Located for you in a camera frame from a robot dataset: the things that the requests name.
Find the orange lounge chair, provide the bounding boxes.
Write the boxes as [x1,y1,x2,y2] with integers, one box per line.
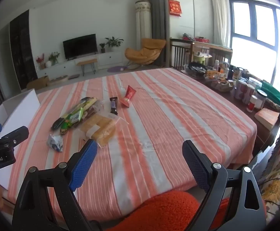
[125,38,166,66]

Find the white cardboard box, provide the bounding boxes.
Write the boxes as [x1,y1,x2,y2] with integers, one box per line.
[0,89,40,190]

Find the bread loaf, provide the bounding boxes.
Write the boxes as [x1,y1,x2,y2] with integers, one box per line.
[79,110,127,147]

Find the small wooden bench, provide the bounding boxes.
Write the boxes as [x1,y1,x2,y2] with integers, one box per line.
[76,59,98,76]

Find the dark green snack bar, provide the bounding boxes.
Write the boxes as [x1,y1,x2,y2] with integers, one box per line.
[59,121,74,135]

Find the glass jar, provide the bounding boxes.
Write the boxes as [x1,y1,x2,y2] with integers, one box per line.
[255,89,267,110]

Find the white tv cabinet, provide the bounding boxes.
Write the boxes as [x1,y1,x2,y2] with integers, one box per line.
[37,51,126,79]

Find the black flat television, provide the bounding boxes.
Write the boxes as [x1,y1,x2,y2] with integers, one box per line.
[63,34,98,59]

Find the round cat scratcher bed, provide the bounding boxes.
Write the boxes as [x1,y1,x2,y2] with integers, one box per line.
[47,75,69,87]

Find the orange book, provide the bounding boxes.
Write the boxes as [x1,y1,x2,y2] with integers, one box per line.
[254,108,279,130]

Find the red wall hanging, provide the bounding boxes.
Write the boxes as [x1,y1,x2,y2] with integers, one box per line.
[168,0,182,17]

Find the white sheer curtain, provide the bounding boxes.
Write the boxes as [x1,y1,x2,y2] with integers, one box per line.
[212,0,230,47]

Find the brown cardboard box floor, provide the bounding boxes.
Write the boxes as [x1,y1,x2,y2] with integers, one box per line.
[27,76,50,90]

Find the green potted plant large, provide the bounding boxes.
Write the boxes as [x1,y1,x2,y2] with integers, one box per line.
[105,37,124,52]

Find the purple round floor mat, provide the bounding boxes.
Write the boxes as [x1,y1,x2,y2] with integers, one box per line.
[107,66,126,73]

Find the basket of snacks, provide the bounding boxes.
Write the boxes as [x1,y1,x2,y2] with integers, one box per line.
[204,70,235,92]

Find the clear bag brown biscuits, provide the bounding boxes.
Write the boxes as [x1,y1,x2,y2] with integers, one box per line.
[81,100,103,121]

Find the white standing air conditioner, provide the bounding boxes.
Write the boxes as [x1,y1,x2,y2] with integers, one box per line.
[135,0,152,50]

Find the dark brown sausage stick pack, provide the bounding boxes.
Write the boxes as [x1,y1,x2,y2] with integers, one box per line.
[110,97,118,115]

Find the red flower vase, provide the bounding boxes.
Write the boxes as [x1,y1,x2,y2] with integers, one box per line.
[36,53,45,70]

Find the black tall cabinet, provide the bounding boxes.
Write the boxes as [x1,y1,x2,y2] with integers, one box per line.
[9,10,37,90]

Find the long black clear snack pack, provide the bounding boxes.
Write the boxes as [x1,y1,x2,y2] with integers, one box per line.
[51,97,97,130]

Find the red snack packet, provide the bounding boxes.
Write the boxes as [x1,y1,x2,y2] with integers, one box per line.
[119,85,136,107]

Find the orange fuzzy cushion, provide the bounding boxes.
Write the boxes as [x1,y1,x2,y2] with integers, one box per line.
[106,190,267,231]

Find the green white snack packet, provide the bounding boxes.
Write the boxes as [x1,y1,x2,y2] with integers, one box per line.
[68,107,83,126]

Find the green plant white vase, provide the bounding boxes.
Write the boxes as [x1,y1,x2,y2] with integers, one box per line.
[48,52,60,66]

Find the small potted plant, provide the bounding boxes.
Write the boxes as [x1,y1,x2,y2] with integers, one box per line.
[99,43,105,53]

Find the white blue small snack packet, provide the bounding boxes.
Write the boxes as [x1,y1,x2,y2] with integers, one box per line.
[46,134,63,152]

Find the striped orange white tablecloth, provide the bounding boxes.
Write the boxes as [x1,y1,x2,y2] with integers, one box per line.
[5,68,257,222]

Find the grey curtain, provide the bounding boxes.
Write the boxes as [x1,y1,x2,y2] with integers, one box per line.
[148,0,170,67]

